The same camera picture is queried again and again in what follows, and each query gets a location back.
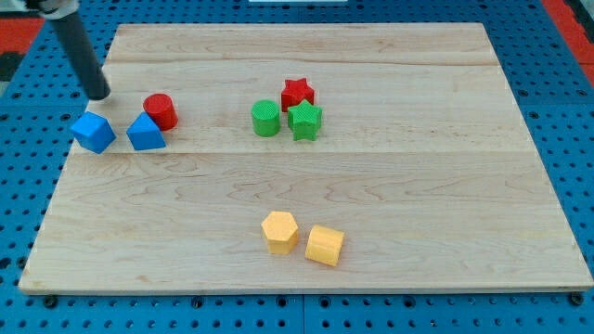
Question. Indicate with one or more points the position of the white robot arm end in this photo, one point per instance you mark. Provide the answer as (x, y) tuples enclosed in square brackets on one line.
[(52, 9)]

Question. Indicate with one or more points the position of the light wooden board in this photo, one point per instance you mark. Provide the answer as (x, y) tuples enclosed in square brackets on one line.
[(423, 160)]

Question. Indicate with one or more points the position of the green star block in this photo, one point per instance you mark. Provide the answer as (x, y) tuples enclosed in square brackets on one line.
[(305, 120)]

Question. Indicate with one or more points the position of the green cylinder block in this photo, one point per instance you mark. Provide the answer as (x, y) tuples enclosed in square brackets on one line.
[(265, 118)]

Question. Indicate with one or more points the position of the yellow hexagon block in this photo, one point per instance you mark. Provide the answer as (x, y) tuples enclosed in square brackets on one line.
[(281, 232)]

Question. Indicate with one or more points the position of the red star block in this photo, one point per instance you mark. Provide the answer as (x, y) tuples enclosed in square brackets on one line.
[(294, 92)]

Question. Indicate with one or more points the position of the yellow rounded block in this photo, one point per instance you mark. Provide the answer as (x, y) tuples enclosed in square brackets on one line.
[(324, 245)]

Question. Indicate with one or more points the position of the red cylinder block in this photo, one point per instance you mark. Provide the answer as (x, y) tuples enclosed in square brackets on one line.
[(160, 108)]

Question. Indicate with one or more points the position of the blue triangular prism block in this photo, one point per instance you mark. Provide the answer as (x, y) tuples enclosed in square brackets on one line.
[(145, 134)]

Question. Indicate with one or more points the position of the blue cube block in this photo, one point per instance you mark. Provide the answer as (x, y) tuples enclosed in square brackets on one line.
[(93, 132)]

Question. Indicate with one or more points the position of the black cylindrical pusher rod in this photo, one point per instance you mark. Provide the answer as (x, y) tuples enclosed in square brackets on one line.
[(76, 44)]

